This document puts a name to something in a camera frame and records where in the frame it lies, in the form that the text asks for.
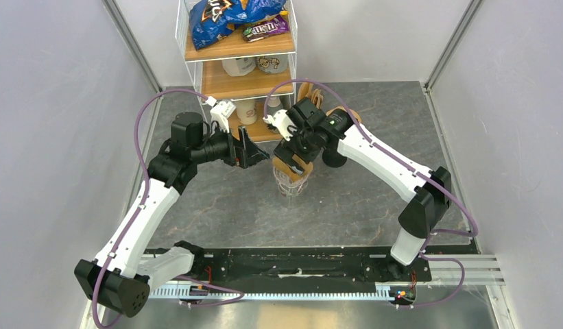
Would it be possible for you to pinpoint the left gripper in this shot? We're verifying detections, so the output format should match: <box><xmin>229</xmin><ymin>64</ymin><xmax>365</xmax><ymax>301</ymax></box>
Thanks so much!
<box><xmin>191</xmin><ymin>122</ymin><xmax>269</xmax><ymax>169</ymax></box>

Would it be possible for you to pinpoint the black coffee server pot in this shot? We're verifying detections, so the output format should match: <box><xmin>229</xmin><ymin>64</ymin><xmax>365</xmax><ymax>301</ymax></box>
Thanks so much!
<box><xmin>322</xmin><ymin>149</ymin><xmax>348</xmax><ymax>168</ymax></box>

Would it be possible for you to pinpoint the clear glass dripper with handle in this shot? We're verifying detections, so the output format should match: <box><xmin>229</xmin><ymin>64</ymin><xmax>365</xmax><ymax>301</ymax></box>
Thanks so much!
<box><xmin>273</xmin><ymin>168</ymin><xmax>309</xmax><ymax>186</ymax></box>

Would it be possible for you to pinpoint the glass carafe with brown band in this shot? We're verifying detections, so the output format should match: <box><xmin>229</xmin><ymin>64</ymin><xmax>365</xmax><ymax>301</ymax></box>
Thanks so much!
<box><xmin>278</xmin><ymin>183</ymin><xmax>308</xmax><ymax>197</ymax></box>

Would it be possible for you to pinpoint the brown paper coffee filter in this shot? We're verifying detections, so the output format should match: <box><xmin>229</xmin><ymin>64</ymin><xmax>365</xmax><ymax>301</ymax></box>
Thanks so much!
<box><xmin>326</xmin><ymin>106</ymin><xmax>362</xmax><ymax>123</ymax></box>

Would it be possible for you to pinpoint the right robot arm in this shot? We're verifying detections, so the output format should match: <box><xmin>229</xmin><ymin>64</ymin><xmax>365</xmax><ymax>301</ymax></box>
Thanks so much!
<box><xmin>263</xmin><ymin>99</ymin><xmax>452</xmax><ymax>280</ymax></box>

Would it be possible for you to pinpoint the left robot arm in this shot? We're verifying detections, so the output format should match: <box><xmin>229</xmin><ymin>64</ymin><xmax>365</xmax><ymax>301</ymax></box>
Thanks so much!
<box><xmin>74</xmin><ymin>112</ymin><xmax>269</xmax><ymax>317</ymax></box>

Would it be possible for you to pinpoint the brown paper filter stack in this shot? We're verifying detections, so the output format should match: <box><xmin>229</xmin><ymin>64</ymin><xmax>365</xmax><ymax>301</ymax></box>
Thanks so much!
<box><xmin>296</xmin><ymin>82</ymin><xmax>324</xmax><ymax>109</ymax></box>

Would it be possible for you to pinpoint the white cylindrical bottle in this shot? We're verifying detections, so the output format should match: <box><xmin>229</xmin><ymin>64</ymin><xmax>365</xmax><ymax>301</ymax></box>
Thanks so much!
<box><xmin>235</xmin><ymin>99</ymin><xmax>258</xmax><ymax>125</ymax></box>

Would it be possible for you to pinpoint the grey green spray bottle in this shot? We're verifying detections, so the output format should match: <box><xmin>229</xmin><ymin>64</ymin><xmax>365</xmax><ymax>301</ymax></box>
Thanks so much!
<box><xmin>267</xmin><ymin>96</ymin><xmax>284</xmax><ymax>134</ymax></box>

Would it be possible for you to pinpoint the white printed cup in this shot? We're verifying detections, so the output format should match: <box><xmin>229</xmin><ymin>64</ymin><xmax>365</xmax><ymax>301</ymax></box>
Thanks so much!
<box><xmin>256</xmin><ymin>55</ymin><xmax>289</xmax><ymax>74</ymax></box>

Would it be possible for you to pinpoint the purple candy bag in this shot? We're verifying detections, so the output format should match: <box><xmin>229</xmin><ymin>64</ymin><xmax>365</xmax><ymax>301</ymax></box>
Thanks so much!
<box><xmin>241</xmin><ymin>14</ymin><xmax>290</xmax><ymax>42</ymax></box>

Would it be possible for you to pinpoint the blue chips bag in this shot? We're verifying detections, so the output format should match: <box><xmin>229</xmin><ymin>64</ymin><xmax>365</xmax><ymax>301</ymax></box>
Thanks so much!
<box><xmin>189</xmin><ymin>0</ymin><xmax>286</xmax><ymax>50</ymax></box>

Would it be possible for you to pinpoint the white wire shelf rack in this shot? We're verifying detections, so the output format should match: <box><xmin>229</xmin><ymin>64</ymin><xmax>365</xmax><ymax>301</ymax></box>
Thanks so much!
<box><xmin>175</xmin><ymin>1</ymin><xmax>298</xmax><ymax>142</ymax></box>

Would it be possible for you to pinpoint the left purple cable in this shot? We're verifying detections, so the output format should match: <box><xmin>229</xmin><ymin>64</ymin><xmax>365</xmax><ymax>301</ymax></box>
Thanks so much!
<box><xmin>91</xmin><ymin>88</ymin><xmax>245</xmax><ymax>329</ymax></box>

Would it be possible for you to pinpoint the purple cable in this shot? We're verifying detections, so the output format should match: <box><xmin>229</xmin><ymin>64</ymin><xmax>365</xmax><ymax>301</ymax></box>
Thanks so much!
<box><xmin>263</xmin><ymin>79</ymin><xmax>479</xmax><ymax>310</ymax></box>
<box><xmin>91</xmin><ymin>88</ymin><xmax>245</xmax><ymax>329</ymax></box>

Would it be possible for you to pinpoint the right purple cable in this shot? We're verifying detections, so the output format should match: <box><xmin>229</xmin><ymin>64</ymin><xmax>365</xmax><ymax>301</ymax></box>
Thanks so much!
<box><xmin>263</xmin><ymin>79</ymin><xmax>479</xmax><ymax>310</ymax></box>

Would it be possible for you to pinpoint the aluminium frame rail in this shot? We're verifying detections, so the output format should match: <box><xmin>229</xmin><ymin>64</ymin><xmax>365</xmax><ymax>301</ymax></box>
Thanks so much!
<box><xmin>81</xmin><ymin>254</ymin><xmax>518</xmax><ymax>329</ymax></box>

